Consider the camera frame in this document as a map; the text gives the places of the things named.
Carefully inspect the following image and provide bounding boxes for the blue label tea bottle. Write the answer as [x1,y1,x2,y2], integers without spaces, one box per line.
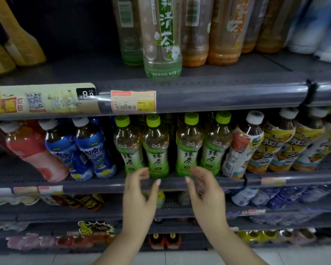
[38,119,94,181]
[72,116,117,179]

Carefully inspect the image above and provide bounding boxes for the white label tea bottle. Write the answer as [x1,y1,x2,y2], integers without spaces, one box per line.
[221,110,265,179]

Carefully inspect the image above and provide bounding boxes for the grey metal store shelf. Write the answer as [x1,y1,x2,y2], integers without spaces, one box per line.
[0,50,331,255]

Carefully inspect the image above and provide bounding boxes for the person's right forearm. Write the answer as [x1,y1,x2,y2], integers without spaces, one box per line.
[203,222,268,265]

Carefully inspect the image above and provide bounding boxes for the red label tea bottle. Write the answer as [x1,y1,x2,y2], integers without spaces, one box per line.
[0,120,70,183]

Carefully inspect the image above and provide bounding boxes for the row of yellow cap bottles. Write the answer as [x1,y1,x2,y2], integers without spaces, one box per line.
[237,228,318,245]

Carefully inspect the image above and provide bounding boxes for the person's right hand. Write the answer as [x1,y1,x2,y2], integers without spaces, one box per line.
[185,166,230,232]

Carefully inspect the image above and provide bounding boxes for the row of dark drink bottles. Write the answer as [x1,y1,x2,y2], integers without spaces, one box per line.
[41,193,105,212]

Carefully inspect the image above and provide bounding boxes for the yellow promotional shelf strip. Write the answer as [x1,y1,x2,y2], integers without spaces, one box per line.
[0,83,101,117]

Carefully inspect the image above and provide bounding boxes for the yellow label iced tea bottle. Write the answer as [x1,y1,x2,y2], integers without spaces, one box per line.
[247,107,299,174]
[292,107,331,172]
[269,107,329,173]

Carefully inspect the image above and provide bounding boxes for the yellow thumb promotional sticker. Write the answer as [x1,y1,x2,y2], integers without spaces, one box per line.
[77,220,115,236]

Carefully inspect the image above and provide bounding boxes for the black shelf divider clip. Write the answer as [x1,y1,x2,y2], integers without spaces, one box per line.
[301,79,318,108]

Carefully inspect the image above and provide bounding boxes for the small yellow green bottle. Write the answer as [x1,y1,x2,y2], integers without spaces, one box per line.
[143,191,166,209]

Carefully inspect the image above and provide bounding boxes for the person's left hand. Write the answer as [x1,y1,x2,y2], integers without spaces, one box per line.
[123,167,162,234]

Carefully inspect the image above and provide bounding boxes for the red and white price label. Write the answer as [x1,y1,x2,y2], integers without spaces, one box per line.
[13,185,64,195]

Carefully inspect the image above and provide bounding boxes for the red and yellow price label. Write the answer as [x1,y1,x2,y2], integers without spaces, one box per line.
[111,90,157,114]

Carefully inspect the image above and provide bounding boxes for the row of pink packets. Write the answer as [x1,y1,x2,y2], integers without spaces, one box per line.
[6,232,117,251]

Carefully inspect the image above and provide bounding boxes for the orange and yellow price label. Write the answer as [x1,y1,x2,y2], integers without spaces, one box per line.
[260,178,287,187]

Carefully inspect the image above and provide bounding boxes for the row of clear water bottles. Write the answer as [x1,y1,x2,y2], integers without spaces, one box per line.
[231,184,331,211]

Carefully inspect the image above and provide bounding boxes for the tall green jasmine tea bottle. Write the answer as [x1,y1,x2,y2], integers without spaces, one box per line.
[111,0,144,66]
[137,0,183,79]

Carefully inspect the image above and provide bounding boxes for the person's left forearm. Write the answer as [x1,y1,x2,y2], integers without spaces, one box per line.
[92,227,154,265]

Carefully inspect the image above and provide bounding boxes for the orange label amber tea bottle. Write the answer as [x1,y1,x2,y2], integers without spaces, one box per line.
[208,0,256,66]

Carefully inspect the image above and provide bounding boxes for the tall amber tea bottle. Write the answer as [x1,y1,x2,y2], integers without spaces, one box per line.
[255,0,296,54]
[180,0,215,67]
[241,0,268,54]

